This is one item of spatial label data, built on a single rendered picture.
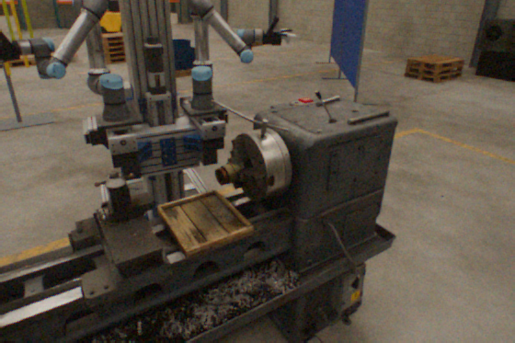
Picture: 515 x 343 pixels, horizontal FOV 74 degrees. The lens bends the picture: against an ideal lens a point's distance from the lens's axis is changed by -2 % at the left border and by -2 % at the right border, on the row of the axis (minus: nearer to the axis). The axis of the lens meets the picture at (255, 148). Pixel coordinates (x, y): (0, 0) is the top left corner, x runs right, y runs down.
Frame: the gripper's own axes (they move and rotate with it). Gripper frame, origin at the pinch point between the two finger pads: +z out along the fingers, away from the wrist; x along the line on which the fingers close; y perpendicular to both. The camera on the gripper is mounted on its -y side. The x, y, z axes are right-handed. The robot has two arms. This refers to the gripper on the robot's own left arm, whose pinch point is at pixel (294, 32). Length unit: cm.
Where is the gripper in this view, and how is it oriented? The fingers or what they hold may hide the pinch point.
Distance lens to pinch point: 222.5
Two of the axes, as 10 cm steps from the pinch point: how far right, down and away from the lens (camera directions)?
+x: 0.7, 5.3, -8.5
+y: -0.2, 8.5, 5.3
